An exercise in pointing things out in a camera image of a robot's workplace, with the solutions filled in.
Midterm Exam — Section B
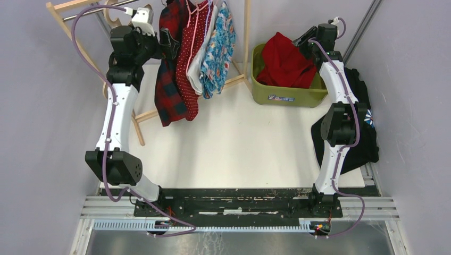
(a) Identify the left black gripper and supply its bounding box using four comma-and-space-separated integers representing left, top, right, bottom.
132, 24, 180, 65

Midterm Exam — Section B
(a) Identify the red pleated skirt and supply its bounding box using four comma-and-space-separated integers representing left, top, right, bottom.
256, 32, 317, 89

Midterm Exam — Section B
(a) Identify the red plaid shirt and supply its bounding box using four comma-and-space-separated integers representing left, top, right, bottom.
154, 1, 193, 127

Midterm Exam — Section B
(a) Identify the wooden hanger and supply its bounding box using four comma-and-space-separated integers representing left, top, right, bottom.
101, 3, 154, 29

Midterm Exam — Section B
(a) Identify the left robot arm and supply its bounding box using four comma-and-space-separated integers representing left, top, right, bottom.
85, 24, 168, 216

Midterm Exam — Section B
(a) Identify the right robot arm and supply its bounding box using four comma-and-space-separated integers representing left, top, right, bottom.
293, 23, 368, 217

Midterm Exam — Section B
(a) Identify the pink hanger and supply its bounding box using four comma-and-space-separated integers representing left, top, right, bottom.
185, 0, 215, 74

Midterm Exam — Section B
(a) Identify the red polka dot garment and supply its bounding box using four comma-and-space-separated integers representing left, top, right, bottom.
176, 1, 211, 121

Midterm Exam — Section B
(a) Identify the blue floral garment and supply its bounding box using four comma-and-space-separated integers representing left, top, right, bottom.
199, 1, 236, 99

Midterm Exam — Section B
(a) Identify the green plastic basket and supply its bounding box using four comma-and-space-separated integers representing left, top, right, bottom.
250, 44, 328, 108

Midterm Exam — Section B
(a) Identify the wooden clothes rack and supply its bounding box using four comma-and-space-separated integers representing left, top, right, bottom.
46, 1, 252, 146

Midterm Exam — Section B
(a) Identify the black garment with flower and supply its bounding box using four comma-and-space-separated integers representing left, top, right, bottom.
311, 66, 380, 176

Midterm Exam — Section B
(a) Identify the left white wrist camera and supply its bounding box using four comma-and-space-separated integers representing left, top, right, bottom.
125, 7, 156, 37

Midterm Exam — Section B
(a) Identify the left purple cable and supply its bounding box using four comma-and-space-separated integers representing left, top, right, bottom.
71, 5, 135, 203

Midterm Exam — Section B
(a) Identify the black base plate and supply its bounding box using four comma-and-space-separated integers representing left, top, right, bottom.
154, 188, 343, 228

